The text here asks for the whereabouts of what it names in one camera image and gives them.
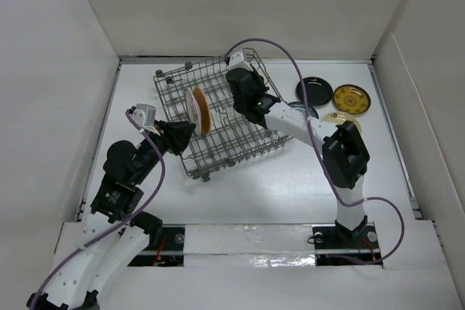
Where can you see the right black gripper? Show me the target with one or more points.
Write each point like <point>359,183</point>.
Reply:
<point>259,79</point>

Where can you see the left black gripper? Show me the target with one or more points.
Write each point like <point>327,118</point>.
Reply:
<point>178,133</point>

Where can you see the white plate with red characters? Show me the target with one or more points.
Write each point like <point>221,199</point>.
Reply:
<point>193,111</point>

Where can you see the orange woven round plate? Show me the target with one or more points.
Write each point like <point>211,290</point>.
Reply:
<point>205,114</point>

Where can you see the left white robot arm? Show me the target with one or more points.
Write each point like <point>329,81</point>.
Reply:
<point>117,227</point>

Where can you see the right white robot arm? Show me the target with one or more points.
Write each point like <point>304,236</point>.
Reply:
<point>340,148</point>

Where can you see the blue floral teal plate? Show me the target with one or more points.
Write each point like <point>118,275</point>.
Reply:
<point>302,108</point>

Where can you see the black round plate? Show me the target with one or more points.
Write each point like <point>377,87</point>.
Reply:
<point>318,91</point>

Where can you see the cream plate with black print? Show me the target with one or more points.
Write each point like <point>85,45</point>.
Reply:
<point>339,117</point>

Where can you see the yellow and brown patterned plate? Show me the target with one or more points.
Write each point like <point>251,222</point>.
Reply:
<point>351,99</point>

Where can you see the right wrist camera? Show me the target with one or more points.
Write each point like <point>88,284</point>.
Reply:
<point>237,60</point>

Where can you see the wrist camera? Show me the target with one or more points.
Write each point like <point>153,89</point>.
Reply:
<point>237,60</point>
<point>143,115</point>

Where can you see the grey wire dish rack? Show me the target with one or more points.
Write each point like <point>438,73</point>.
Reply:
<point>232,138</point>

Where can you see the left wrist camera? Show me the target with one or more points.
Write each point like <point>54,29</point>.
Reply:
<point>143,115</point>

